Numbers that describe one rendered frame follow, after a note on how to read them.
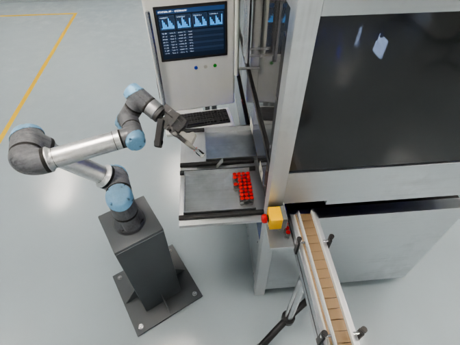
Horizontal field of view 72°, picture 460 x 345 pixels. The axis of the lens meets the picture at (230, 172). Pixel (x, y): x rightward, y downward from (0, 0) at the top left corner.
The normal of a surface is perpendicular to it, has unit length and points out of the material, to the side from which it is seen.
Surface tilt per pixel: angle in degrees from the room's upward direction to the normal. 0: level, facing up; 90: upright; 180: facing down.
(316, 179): 90
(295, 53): 90
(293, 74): 90
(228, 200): 0
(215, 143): 0
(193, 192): 0
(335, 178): 90
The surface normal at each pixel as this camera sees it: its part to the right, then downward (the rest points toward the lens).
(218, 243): 0.00, -0.67
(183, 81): 0.22, 0.72
